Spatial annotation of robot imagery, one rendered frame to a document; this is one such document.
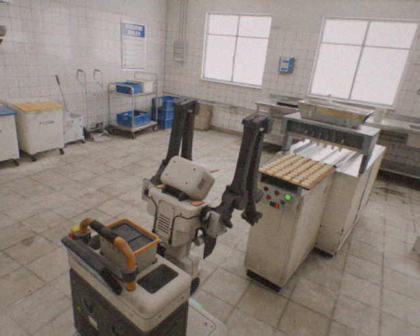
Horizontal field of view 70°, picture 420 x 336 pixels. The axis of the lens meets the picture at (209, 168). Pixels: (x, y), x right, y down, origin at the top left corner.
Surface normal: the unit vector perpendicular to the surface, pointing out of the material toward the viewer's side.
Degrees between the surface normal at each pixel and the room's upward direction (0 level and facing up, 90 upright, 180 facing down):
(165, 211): 82
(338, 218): 90
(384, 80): 90
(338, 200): 90
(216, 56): 90
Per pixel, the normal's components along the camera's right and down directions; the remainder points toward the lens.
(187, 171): -0.39, -0.45
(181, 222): -0.59, 0.11
